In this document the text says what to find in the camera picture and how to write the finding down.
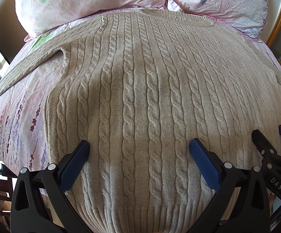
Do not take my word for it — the pink floral right pillow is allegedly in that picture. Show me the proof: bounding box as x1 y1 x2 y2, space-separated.
167 0 269 39

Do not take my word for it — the beige cable knit sweater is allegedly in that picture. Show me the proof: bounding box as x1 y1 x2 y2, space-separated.
0 7 281 233

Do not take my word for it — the pink floral bed sheet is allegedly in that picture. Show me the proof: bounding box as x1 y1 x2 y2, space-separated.
0 11 281 199

